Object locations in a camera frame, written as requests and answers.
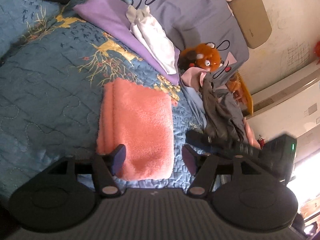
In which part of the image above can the blue floral quilt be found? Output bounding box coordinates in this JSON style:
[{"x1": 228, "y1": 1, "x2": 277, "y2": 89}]
[{"x1": 1, "y1": 0, "x2": 200, "y2": 204}]

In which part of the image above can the dark grey garment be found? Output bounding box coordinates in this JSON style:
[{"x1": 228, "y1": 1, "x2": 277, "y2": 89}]
[{"x1": 201, "y1": 77, "x2": 245, "y2": 142}]

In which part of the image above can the orange plastic bag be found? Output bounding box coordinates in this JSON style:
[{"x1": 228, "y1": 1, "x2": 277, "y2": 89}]
[{"x1": 226, "y1": 74, "x2": 241, "y2": 93}]

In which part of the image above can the tan headboard cushion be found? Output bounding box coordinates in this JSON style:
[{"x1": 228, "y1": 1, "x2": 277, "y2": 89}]
[{"x1": 228, "y1": 0, "x2": 272, "y2": 49}]

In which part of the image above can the light blue garment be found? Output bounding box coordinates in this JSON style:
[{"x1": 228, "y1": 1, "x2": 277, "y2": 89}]
[{"x1": 180, "y1": 82, "x2": 207, "y2": 130}]

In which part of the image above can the grey-blue printed duvet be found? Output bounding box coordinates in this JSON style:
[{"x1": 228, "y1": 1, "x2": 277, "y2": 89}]
[{"x1": 131, "y1": 0, "x2": 251, "y2": 140}]

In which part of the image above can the red panda plush toy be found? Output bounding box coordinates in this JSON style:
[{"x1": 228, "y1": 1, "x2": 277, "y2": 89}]
[{"x1": 177, "y1": 42, "x2": 223, "y2": 72}]

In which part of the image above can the pale pink garment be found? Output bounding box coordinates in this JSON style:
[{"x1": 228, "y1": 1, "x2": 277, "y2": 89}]
[{"x1": 181, "y1": 67, "x2": 208, "y2": 92}]

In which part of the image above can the pink fleece towel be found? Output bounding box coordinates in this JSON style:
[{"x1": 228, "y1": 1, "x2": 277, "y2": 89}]
[{"x1": 96, "y1": 78, "x2": 175, "y2": 181}]

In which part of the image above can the folded white garment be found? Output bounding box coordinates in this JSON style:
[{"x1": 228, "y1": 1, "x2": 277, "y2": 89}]
[{"x1": 126, "y1": 5, "x2": 177, "y2": 75}]

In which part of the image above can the folded purple garment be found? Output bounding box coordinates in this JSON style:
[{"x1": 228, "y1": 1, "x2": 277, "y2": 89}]
[{"x1": 73, "y1": 0, "x2": 180, "y2": 86}]

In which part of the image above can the yellow pink plastic rack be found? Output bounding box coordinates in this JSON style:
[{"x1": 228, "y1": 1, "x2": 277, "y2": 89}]
[{"x1": 235, "y1": 72, "x2": 254, "y2": 115}]

